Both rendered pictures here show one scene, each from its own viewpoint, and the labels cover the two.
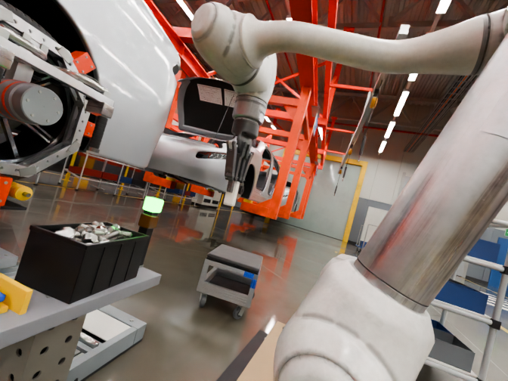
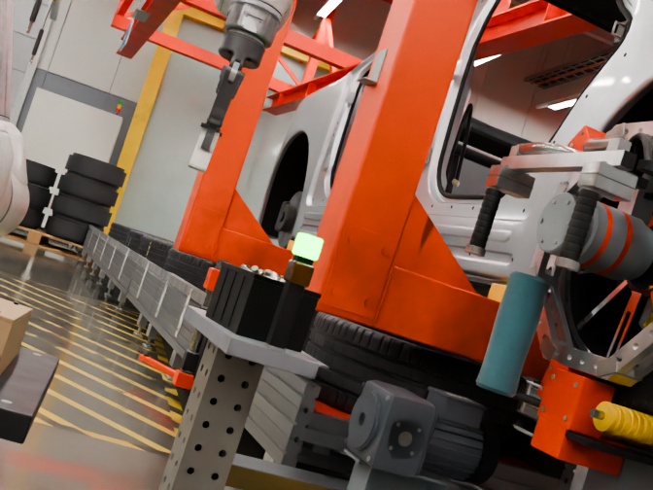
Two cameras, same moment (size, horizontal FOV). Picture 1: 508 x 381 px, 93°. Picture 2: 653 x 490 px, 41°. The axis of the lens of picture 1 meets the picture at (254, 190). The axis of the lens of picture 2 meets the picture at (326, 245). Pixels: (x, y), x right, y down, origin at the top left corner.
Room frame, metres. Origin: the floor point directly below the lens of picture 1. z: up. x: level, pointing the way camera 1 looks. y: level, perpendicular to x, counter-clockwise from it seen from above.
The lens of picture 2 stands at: (2.01, -0.59, 0.59)
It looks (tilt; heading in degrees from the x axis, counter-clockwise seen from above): 2 degrees up; 145
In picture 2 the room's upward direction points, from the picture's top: 18 degrees clockwise
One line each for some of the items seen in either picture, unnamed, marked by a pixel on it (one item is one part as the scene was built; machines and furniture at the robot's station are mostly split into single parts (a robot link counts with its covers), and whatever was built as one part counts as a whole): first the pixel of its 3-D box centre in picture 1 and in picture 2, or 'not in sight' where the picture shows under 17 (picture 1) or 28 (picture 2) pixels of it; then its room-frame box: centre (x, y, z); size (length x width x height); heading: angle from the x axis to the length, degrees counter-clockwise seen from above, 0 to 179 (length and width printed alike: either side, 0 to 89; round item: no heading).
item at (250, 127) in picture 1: (243, 138); (236, 64); (0.67, 0.07, 0.89); 0.08 x 0.07 x 0.09; 155
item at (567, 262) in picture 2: (97, 133); (578, 227); (0.97, 0.67, 0.83); 0.04 x 0.04 x 0.16
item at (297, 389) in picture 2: not in sight; (213, 331); (-0.92, 1.11, 0.28); 2.47 x 0.09 x 0.22; 164
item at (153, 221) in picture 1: (148, 221); (298, 273); (0.73, 0.28, 0.59); 0.04 x 0.04 x 0.04; 74
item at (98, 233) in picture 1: (92, 252); (261, 301); (0.57, 0.33, 0.51); 0.20 x 0.14 x 0.13; 169
